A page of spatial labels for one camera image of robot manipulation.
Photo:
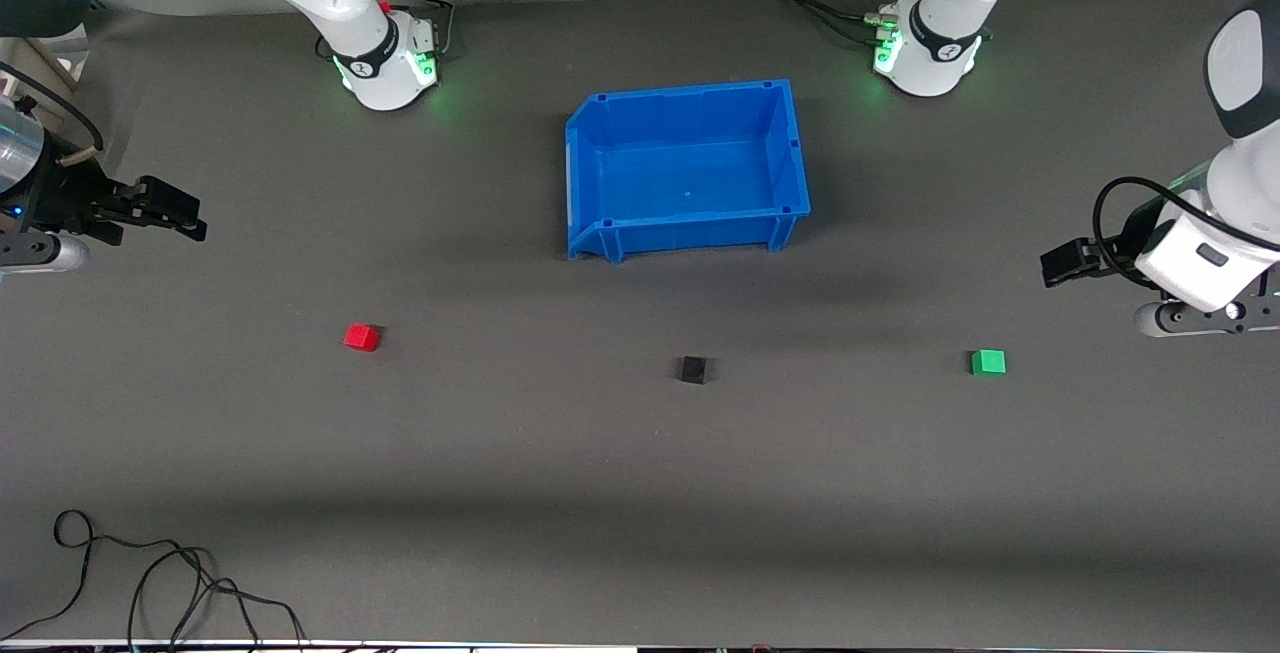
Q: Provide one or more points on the green cube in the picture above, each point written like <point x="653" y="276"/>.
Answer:
<point x="988" y="363"/>

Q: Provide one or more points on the beige plastic box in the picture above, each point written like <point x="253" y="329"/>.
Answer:
<point x="30" y="58"/>

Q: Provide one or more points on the red cube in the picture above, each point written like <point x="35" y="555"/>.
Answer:
<point x="361" y="337"/>

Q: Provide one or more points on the black cube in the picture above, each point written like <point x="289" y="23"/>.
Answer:
<point x="693" y="370"/>

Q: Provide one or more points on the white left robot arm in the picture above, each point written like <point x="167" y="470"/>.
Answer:
<point x="945" y="43"/>

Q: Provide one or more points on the blue plastic storage bin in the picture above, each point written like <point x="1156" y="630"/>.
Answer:
<point x="690" y="173"/>

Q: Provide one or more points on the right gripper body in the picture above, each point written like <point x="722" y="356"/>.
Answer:
<point x="70" y="203"/>

